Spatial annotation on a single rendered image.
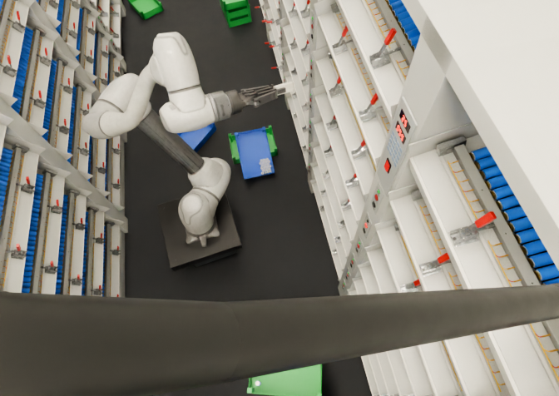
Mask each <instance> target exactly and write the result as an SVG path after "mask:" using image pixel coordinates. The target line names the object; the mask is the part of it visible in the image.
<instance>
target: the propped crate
mask: <svg viewBox="0 0 559 396"><path fill-rule="evenodd" d="M235 139H236V144H237V148H238V152H239V157H240V164H241V168H242V172H243V176H244V179H245V180H246V179H250V178H255V177H258V176H266V175H270V174H274V173H275V169H274V165H273V161H272V157H271V153H270V146H269V142H268V137H267V134H266V130H265V126H264V127H262V128H260V129H255V130H251V131H243V132H239V133H238V132H236V133H235ZM264 158H265V159H266V158H269V160H270V165H271V168H270V169H271V173H269V174H263V175H261V172H262V170H261V169H260V168H261V166H260V164H259V163H260V159H262V160H263V159H264Z"/></svg>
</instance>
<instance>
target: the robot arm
mask: <svg viewBox="0 0 559 396"><path fill-rule="evenodd" d="M153 52H154V53H153V55H152V57H151V59H150V61H149V64H148V65H147V66H146V67H145V68H144V69H143V70H142V72H141V74H140V76H137V75H136V74H133V73H127V74H125V75H122V76H120V77H118V78H116V79H115V80H113V81H112V82H111V83H110V84H109V85H108V86H107V88H106V89H105V90H104V91H103V93H102V94H101V95H100V97H99V98H98V100H97V101H96V103H95V104H94V106H93V107H92V108H91V110H90V111H89V114H87V115H85V117H84V118H83V120H82V129H83V130H84V131H85V132H86V133H87V134H88V135H90V136H91V137H94V138H96V139H110V138H112V137H116V136H119V135H121V134H123V133H125V132H128V131H131V130H132V129H134V128H136V127H137V126H138V127H139V128H140V129H141V130H142V131H143V132H144V133H146V134H147V135H148V136H149V137H150V138H151V139H152V140H153V141H154V142H155V143H156V144H157V145H158V146H159V147H160V148H161V149H163V150H164V151H165V152H166V153H167V154H168V155H169V156H171V157H172V158H173V159H174V160H175V161H176V162H177V163H178V164H179V165H181V166H182V167H183V168H184V169H185V170H186V171H187V172H188V178H189V180H190V182H191V184H192V185H193V188H192V190H191V191H190V192H189V193H188V194H186V195H185V196H183V198H182V199H181V201H180V204H179V207H178V212H179V216H180V218H181V222H182V223H183V225H184V227H185V228H186V243H187V244H191V243H193V242H195V241H198V240H200V242H201V244H202V247H206V246H207V241H206V239H208V238H211V237H219V236H220V232H219V230H218V225H217V221H216V217H215V211H216V208H217V206H218V203H219V202H220V199H221V198H222V196H223V195H224V194H225V191H226V189H227V186H228V185H229V182H230V176H231V169H230V166H229V164H228V163H227V162H226V161H224V160H222V159H220V158H208V157H200V156H199V155H198V154H197V153H196V152H195V151H194V150H193V149H192V148H191V147H190V146H189V145H188V144H187V143H186V142H185V141H184V140H183V139H182V138H181V137H180V136H179V135H178V134H177V133H182V132H188V131H196V130H199V129H201V128H204V127H206V126H208V125H209V124H211V123H214V122H218V121H222V120H224V119H228V118H230V116H231V115H234V114H237V113H241V112H242V108H243V107H244V106H252V105H254V108H256V107H258V106H260V105H262V104H265V103H266V102H269V101H273V100H274V99H277V98H278V95H281V94H285V93H287V92H293V91H294V83H293V82H286V83H283V84H280V85H277V86H273V84H270V85H271V87H270V86H269V85H267V86H262V87H254V88H249V89H241V93H238V92H237V91H236V90H232V91H228V92H225V93H224V92H223V91H219V92H214V93H211V94H210V93H209V94H207V95H205V94H204V92H203V91H202V88H201V85H200V80H199V73H198V70H197V66H196V64H195V59H194V57H193V54H192V51H191V49H190V46H189V44H188V43H187V41H186V40H185V39H184V37H183V36H182V35H180V34H179V33H178V32H167V33H160V34H158V35H157V36H156V38H155V40H154V43H153ZM156 83H158V84H159V85H161V86H164V87H166V90H167V91H168V95H169V98H170V102H167V103H166V104H165V105H164V106H163V107H162V108H161V109H160V110H159V113H160V115H158V114H157V113H155V112H154V111H153V110H152V109H151V103H150V98H151V94H152V91H153V88H154V86H155V84H156Z"/></svg>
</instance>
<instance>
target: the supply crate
mask: <svg viewBox="0 0 559 396"><path fill-rule="evenodd" d="M256 381H260V382H261V385H260V386H256V385H255V382H256ZM247 393H248V394H264V395H274V396H322V364H318V365H314V366H309V367H305V368H300V369H292V370H288V371H284V372H279V373H274V374H266V375H262V376H258V377H253V378H249V387H248V388H247Z"/></svg>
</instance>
